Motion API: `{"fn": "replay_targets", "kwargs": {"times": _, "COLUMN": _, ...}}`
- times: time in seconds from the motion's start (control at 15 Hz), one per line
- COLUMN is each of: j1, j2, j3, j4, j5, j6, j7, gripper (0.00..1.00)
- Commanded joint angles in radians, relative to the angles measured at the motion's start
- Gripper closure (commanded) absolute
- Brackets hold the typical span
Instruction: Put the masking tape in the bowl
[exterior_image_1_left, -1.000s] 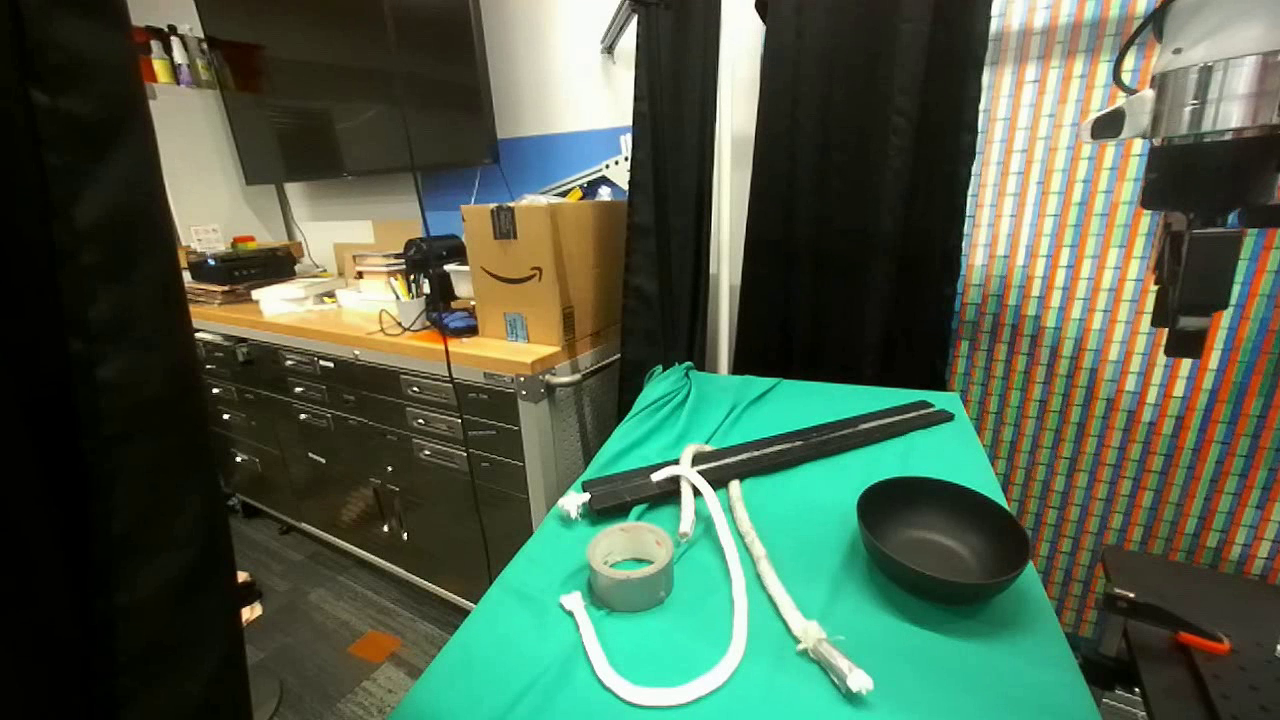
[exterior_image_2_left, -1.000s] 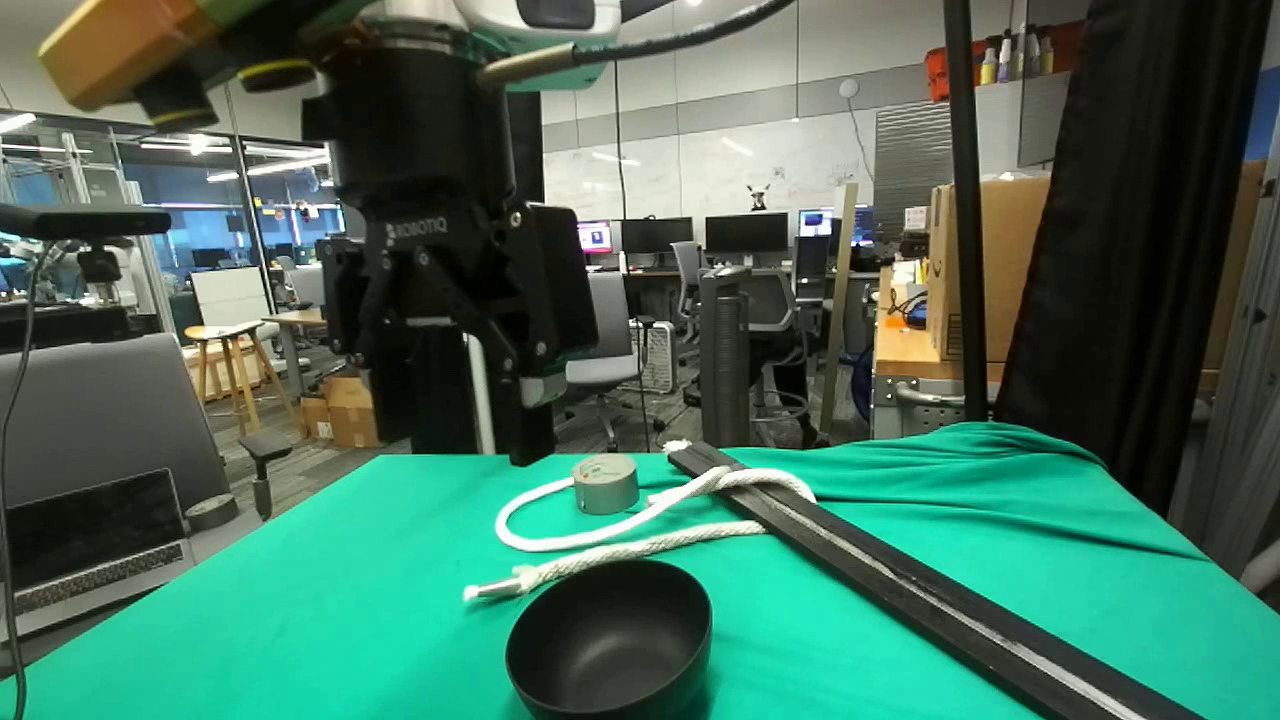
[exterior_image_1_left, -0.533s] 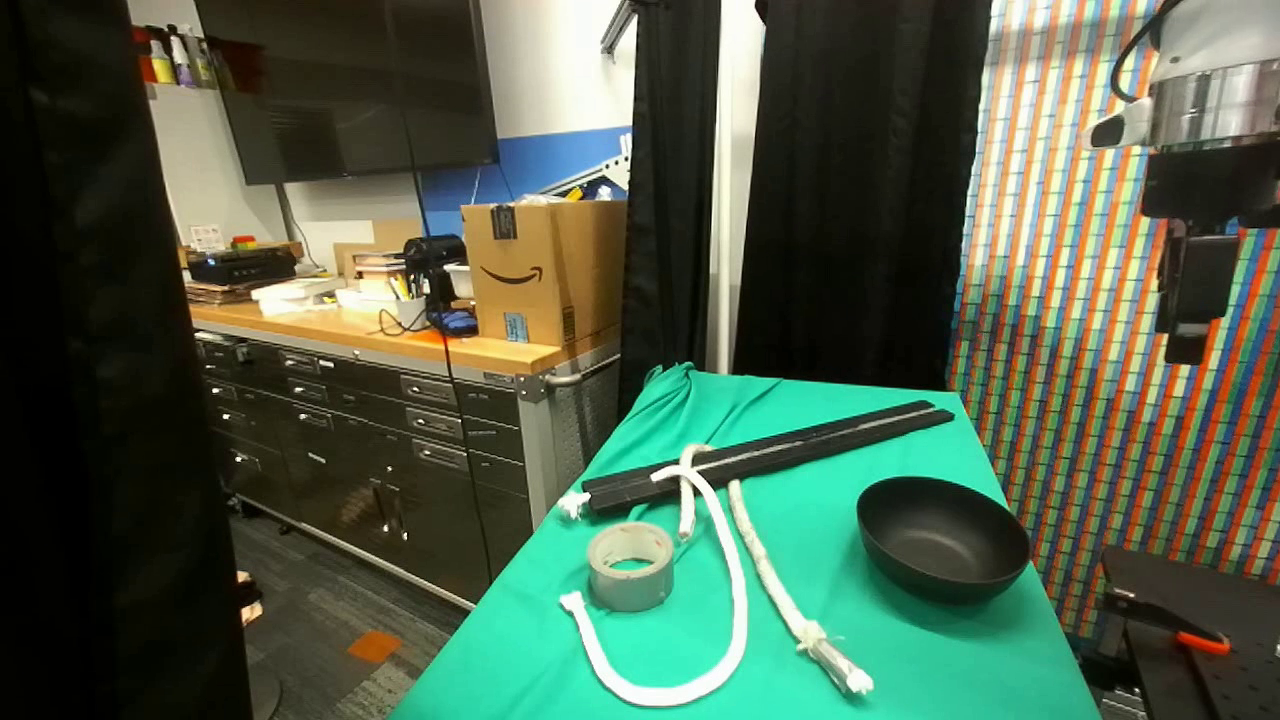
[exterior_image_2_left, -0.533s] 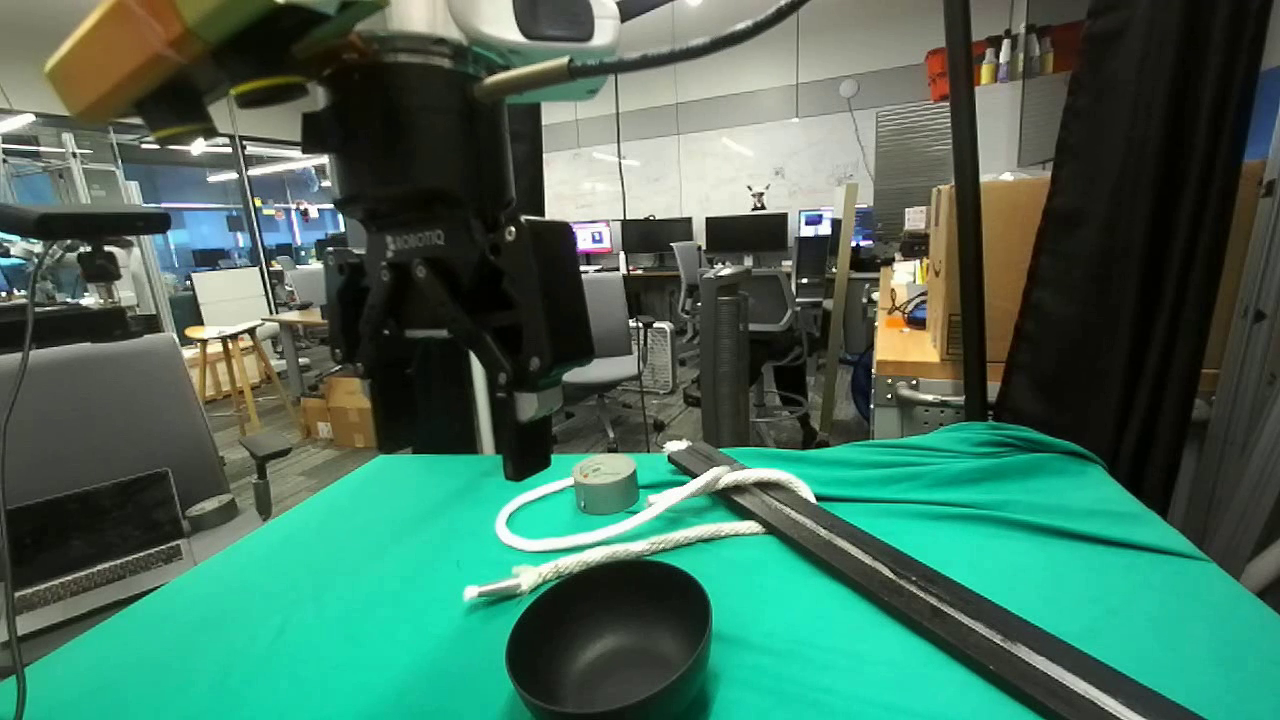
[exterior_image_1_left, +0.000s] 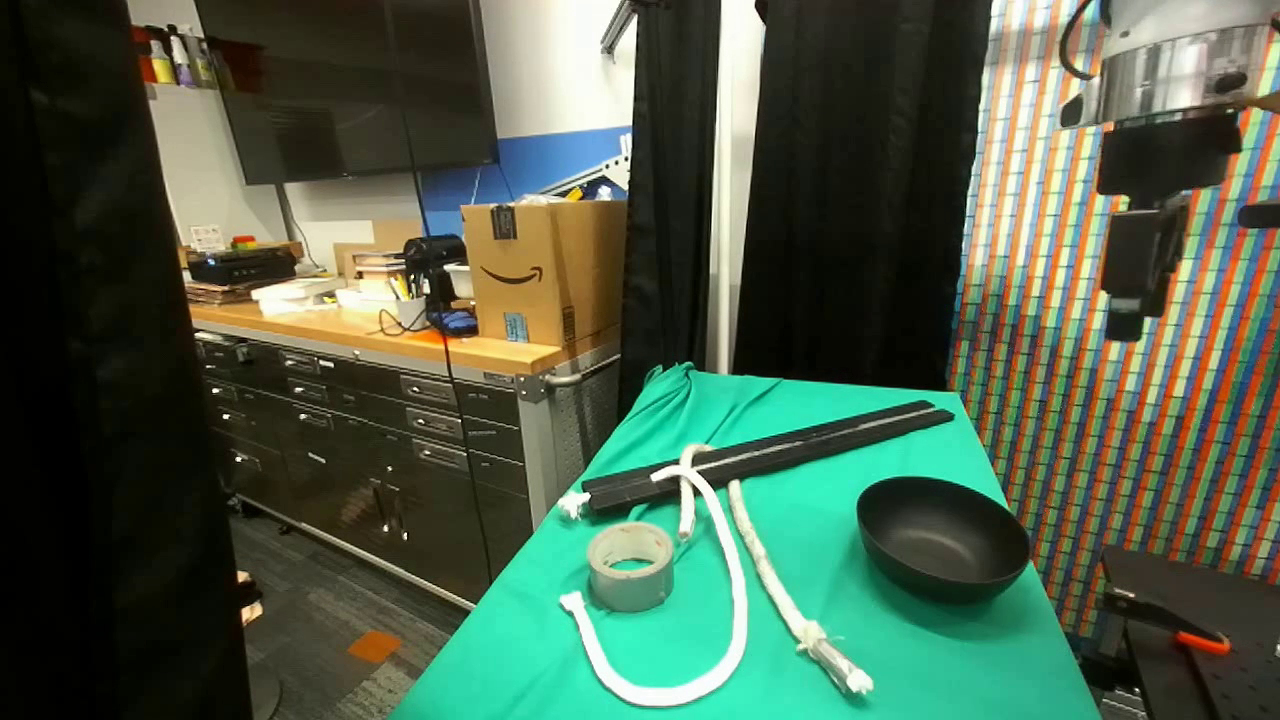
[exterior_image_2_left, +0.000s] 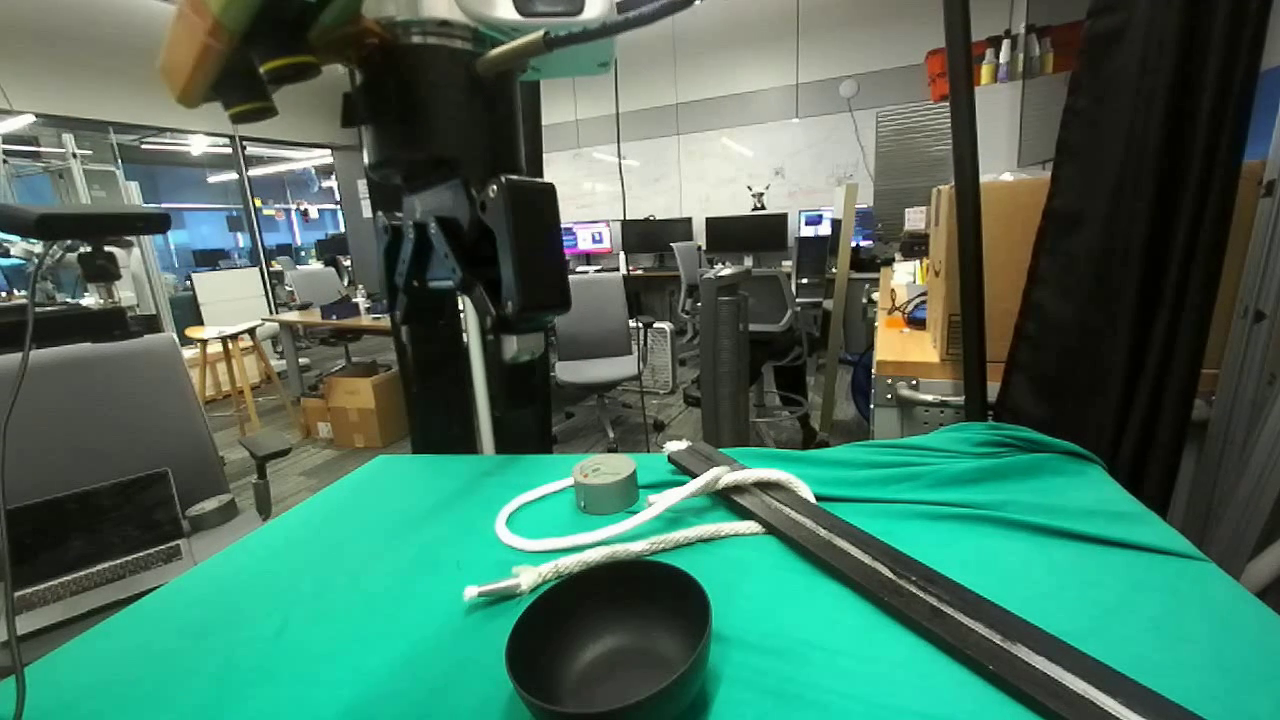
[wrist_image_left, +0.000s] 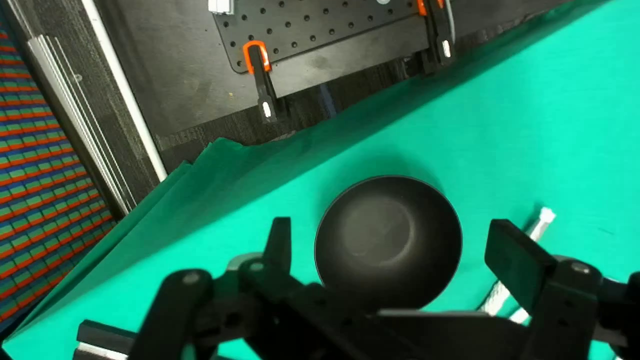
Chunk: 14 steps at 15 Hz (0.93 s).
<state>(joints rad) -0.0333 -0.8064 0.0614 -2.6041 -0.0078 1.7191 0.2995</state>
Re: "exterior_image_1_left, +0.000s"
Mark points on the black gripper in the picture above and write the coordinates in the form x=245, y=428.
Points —
x=1143, y=245

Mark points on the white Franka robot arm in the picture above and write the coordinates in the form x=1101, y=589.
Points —
x=1175, y=67

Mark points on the black bowl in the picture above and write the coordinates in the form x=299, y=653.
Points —
x=940, y=534

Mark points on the multicolour striped backdrop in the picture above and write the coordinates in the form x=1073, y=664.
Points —
x=1043, y=332

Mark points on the black mounted rod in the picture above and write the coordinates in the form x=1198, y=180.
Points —
x=1263, y=215

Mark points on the wide black curtain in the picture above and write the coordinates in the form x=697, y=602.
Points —
x=864, y=201

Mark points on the black perforated breadboard plate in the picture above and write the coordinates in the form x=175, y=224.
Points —
x=1240, y=615

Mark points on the long flat black bar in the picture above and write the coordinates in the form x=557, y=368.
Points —
x=824, y=436

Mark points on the green tablecloth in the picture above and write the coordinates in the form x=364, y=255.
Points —
x=932, y=653

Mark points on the narrow black curtain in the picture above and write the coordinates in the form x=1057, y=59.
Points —
x=664, y=201

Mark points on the cardboard shipping box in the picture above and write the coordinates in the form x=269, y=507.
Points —
x=520, y=285

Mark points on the black desktop device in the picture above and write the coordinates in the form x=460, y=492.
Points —
x=433, y=266

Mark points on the wood topped drawer workbench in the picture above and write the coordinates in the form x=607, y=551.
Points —
x=372, y=442

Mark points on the white tray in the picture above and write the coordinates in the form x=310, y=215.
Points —
x=301, y=298

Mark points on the black flat case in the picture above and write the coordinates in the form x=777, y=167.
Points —
x=240, y=266

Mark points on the wrist camera mount block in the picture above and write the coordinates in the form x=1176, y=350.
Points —
x=1166, y=155

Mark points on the black wall television screen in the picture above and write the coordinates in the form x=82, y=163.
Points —
x=345, y=80

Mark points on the wall shelf with bottles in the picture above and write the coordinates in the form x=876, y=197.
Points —
x=175, y=61

